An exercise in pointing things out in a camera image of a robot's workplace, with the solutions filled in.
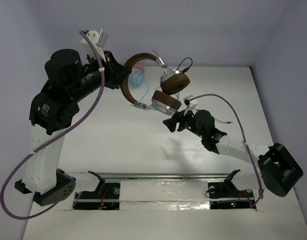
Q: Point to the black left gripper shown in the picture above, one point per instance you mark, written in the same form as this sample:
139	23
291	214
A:
110	72

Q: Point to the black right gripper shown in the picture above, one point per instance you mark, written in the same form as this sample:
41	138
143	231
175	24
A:
171	123

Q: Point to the brown silver headphones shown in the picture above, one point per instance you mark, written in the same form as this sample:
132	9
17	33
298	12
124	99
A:
171	82

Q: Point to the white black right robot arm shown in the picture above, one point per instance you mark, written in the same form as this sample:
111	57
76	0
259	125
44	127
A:
274	168

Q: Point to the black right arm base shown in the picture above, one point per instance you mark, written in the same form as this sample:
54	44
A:
223	195

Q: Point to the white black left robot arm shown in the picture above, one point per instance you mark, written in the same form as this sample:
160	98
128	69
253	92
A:
51	114

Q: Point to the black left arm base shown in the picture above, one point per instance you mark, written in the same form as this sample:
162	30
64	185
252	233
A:
106	196

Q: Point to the blue pink headphones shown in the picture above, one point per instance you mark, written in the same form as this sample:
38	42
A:
137	76

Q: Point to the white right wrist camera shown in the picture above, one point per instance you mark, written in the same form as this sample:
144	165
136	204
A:
190	103

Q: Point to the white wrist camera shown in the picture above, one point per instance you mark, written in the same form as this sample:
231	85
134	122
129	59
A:
190	103
97	37

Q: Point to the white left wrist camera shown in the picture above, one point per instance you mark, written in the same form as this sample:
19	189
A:
97	37

